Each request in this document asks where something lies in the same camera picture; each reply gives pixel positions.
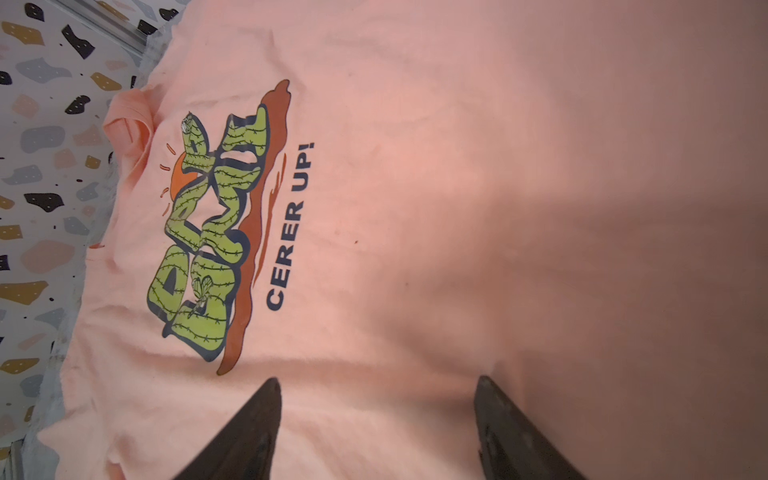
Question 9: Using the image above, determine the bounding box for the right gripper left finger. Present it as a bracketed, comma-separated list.
[176, 377, 282, 480]

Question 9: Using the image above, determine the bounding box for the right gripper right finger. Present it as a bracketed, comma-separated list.
[473, 375, 585, 480]

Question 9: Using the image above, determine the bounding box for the pink graphic t-shirt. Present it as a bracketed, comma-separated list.
[39, 1, 767, 479]

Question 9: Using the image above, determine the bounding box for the aluminium rail frame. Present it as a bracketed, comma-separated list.
[51, 0, 178, 55]

